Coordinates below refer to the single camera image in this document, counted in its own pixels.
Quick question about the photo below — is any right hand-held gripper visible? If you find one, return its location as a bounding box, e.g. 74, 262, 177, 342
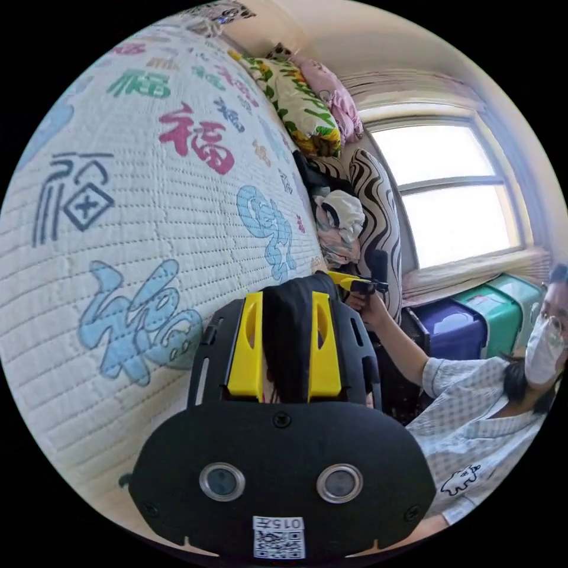
327, 271, 390, 308

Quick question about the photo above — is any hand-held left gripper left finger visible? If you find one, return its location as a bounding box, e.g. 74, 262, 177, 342
228, 291, 264, 403

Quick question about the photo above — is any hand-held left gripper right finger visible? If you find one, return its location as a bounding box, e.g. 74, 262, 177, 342
308, 291, 343, 403

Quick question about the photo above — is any black t-shirt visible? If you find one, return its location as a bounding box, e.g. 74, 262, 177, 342
260, 272, 343, 405

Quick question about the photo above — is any person's left forearm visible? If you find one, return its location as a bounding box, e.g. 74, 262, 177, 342
415, 514, 451, 540

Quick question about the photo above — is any person's right forearm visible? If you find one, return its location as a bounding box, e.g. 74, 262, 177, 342
375, 310, 435, 398

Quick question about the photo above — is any person's right hand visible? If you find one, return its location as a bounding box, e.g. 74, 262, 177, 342
347, 291, 393, 333

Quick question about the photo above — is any pile of clothes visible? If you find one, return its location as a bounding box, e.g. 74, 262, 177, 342
292, 150, 367, 272

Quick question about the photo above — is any black white striped cushion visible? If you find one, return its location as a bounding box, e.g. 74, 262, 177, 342
310, 147, 404, 327

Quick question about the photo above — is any purple storage box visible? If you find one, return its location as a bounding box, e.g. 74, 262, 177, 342
413, 299, 488, 361

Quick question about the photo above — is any window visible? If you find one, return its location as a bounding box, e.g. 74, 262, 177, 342
358, 102, 535, 272

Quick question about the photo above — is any green storage box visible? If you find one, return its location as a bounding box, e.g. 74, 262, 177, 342
490, 272, 546, 331
453, 283, 524, 359

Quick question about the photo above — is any bed with printed white quilt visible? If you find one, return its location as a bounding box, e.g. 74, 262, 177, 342
0, 20, 331, 540

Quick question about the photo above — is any person's body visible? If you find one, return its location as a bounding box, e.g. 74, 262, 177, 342
404, 262, 568, 531

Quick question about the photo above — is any floral yellow green pillow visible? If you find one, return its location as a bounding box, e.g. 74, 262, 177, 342
228, 49, 343, 159

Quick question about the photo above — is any pink pillow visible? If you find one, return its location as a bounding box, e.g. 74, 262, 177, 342
289, 53, 366, 144

